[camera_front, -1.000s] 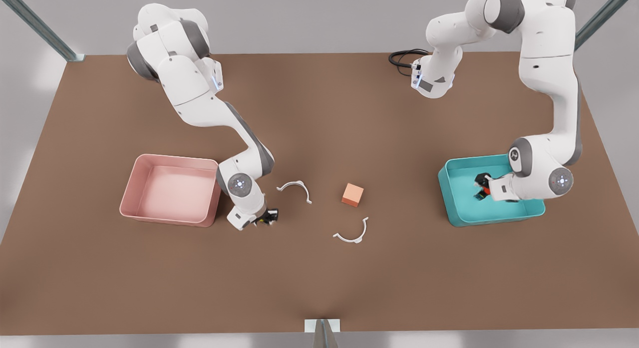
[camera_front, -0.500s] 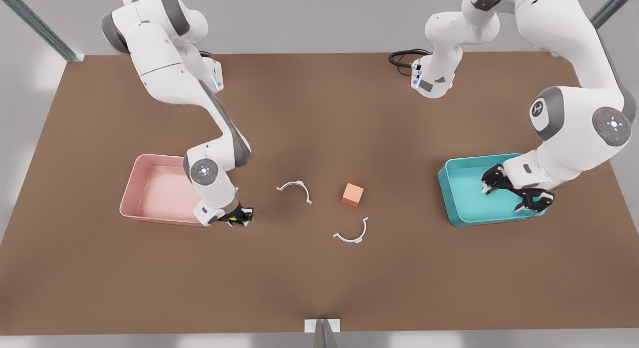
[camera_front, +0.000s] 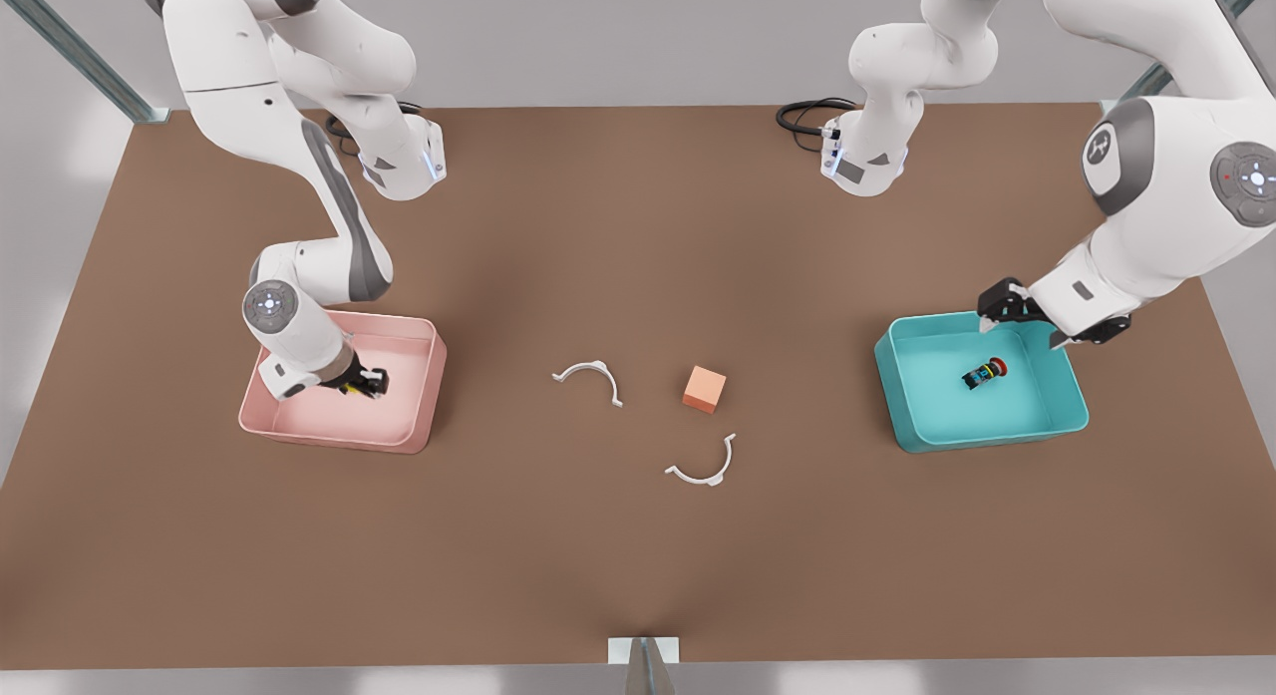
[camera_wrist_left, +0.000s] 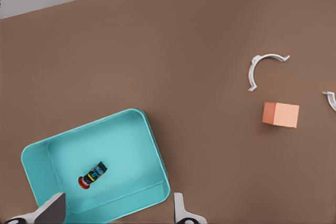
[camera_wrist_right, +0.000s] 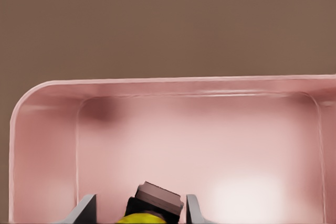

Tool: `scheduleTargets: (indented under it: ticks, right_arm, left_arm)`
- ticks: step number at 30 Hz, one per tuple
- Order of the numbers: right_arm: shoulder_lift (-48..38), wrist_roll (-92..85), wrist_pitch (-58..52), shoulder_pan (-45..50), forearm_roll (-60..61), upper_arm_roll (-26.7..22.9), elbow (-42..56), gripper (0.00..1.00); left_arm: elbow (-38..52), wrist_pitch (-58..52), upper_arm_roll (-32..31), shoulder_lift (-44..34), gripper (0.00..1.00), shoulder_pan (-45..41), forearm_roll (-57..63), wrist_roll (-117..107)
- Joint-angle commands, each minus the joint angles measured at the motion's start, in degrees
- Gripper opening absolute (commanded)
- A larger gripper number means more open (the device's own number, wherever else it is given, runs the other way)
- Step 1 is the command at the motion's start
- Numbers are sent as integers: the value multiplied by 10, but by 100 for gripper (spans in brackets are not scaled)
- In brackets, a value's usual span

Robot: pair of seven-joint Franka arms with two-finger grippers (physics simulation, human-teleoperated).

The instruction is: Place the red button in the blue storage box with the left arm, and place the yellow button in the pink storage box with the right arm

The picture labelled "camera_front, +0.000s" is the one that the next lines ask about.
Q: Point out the red button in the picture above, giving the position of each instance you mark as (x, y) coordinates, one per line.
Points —
(986, 372)

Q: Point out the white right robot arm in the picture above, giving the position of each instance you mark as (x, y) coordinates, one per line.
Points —
(299, 77)

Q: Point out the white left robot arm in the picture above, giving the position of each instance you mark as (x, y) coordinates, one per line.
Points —
(1176, 206)

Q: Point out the pink storage box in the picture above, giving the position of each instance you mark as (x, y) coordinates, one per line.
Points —
(399, 416)

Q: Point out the blue storage box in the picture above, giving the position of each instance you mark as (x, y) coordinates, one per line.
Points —
(947, 416)

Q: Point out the white curved clip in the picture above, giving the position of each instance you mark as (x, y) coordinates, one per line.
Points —
(720, 466)
(602, 372)

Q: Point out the orange cube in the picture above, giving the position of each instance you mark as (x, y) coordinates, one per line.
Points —
(704, 391)

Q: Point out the silver frame post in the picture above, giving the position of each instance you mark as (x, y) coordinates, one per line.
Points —
(646, 665)
(1156, 77)
(80, 52)

